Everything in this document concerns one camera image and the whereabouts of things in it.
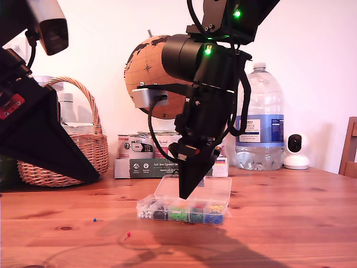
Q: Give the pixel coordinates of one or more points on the can with black-white label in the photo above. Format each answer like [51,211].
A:
[134,146]

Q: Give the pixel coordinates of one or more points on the large clear water bottle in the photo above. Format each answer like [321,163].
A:
[265,111]

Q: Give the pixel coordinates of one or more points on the white bottle with grey cap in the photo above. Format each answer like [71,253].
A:
[68,109]

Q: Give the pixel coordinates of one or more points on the blue-headed push pin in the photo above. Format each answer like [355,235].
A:
[94,220]

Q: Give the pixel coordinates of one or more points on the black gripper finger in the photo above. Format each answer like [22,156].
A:
[42,139]

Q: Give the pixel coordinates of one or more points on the white carton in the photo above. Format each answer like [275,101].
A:
[81,129]

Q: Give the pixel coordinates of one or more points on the clear plastic container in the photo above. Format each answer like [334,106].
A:
[44,79]

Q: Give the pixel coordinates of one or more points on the wooden chair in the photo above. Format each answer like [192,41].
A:
[351,150]

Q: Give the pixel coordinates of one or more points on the cardboard can tray green print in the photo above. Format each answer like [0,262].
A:
[139,167]

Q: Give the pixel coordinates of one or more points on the pale grey wrist camera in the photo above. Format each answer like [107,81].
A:
[145,97]
[53,28]

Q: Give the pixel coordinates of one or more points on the clear plastic pin organiser box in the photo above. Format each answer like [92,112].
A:
[217,187]

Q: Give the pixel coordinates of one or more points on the red-headed push pin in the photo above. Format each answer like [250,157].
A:
[129,234]

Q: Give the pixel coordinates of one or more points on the cork globe on metal stand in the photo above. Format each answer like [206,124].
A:
[145,69]

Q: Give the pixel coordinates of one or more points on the can with plain white label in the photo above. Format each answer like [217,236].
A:
[221,148]

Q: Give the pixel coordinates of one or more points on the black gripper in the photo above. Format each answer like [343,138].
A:
[206,117]

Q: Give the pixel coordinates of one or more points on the small white round camera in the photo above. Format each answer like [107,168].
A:
[297,162]

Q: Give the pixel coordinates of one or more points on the can with pink label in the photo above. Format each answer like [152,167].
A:
[167,139]

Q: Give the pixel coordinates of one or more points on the dark green bag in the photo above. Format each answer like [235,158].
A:
[7,173]

